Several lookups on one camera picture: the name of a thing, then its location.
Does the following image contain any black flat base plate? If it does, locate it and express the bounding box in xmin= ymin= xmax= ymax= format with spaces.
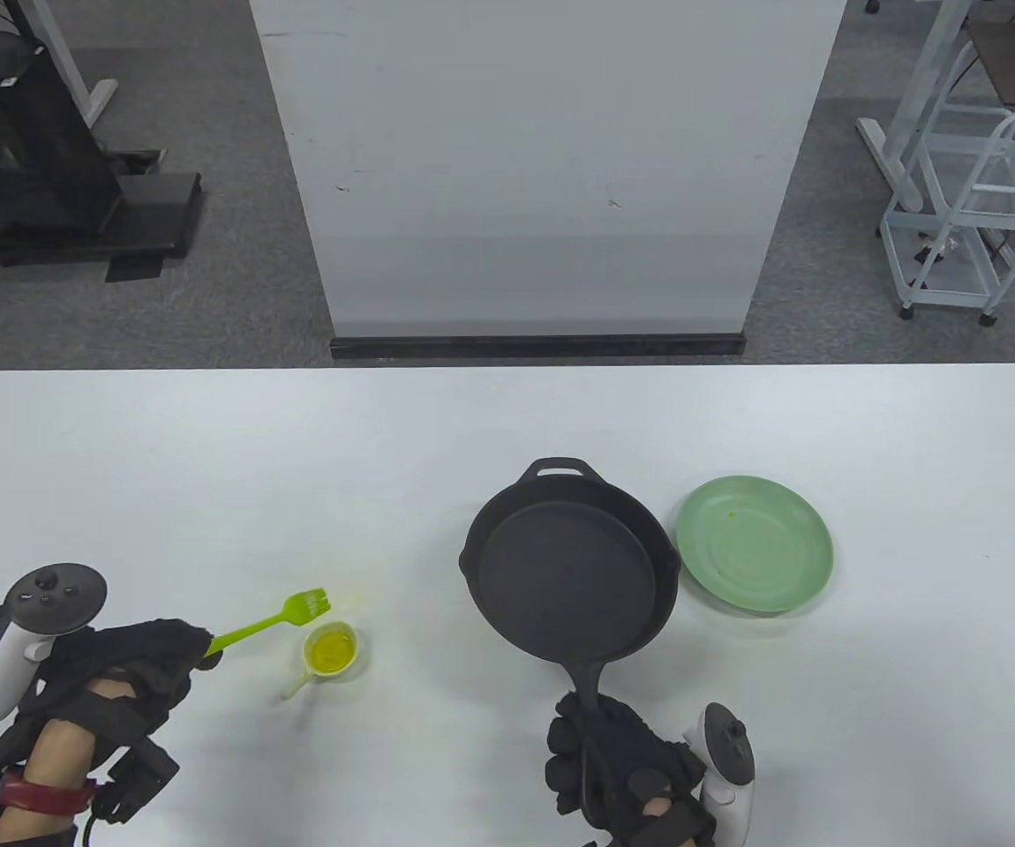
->
xmin=0 ymin=170 xmax=205 ymax=267

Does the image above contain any green silicone brush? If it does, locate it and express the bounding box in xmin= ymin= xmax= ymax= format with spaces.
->
xmin=202 ymin=588 xmax=331 ymax=659

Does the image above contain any person's left hand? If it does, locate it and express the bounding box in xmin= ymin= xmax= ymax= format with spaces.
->
xmin=35 ymin=618 xmax=224 ymax=735

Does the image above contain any white and black left controller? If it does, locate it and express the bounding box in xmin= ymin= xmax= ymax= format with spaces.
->
xmin=0 ymin=562 xmax=109 ymax=727

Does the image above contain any white desk leg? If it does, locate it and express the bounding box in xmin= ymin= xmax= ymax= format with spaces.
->
xmin=856 ymin=0 xmax=974 ymax=214
xmin=18 ymin=0 xmax=121 ymax=126

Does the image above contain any small green oil cup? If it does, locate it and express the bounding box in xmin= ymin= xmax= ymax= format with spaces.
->
xmin=281 ymin=620 xmax=361 ymax=701

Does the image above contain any person's left forearm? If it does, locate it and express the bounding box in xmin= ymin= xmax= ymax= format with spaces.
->
xmin=0 ymin=675 xmax=133 ymax=847

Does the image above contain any white and black right controller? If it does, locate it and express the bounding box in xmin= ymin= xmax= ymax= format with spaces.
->
xmin=681 ymin=702 xmax=756 ymax=845

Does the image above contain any white wire cart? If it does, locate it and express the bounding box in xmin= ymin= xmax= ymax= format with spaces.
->
xmin=879 ymin=107 xmax=1015 ymax=328

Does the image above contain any black partition base bar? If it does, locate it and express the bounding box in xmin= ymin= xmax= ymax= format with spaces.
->
xmin=330 ymin=333 xmax=748 ymax=361

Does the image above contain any white partition panel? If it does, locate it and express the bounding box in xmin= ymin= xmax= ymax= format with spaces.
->
xmin=249 ymin=0 xmax=849 ymax=339

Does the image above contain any black computer case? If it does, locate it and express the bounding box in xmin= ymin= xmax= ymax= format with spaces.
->
xmin=0 ymin=31 xmax=126 ymax=246

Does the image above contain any green round plate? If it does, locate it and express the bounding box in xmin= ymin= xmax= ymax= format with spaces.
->
xmin=675 ymin=475 xmax=835 ymax=617

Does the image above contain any black cast iron frying pan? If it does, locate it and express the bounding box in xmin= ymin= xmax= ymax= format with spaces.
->
xmin=458 ymin=456 xmax=681 ymax=830

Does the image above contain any person's right hand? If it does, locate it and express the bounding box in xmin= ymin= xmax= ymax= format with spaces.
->
xmin=545 ymin=692 xmax=708 ymax=823

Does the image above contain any red wristband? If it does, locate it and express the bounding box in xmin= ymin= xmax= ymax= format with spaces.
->
xmin=0 ymin=771 xmax=99 ymax=815

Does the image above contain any white and black controller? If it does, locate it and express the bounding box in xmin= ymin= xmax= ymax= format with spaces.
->
xmin=681 ymin=702 xmax=756 ymax=845
xmin=0 ymin=562 xmax=109 ymax=727

